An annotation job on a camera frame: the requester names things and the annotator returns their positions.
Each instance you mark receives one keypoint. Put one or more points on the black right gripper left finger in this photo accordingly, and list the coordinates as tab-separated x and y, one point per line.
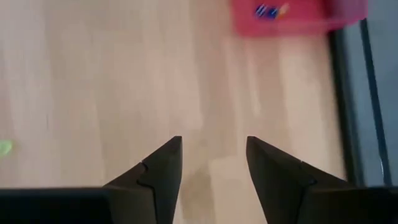
161	174

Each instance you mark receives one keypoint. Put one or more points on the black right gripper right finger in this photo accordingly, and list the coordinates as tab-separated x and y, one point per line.
273	180

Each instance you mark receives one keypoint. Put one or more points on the red translucent plastic bin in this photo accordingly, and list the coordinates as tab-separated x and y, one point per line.
311	21

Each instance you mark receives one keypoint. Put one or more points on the small orange dice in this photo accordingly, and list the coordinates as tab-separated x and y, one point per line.
283	9

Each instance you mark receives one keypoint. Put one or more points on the small light green dice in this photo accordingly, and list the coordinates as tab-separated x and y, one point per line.
4	148

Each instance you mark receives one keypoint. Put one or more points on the black aluminium table frame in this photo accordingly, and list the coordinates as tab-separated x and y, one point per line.
345	109

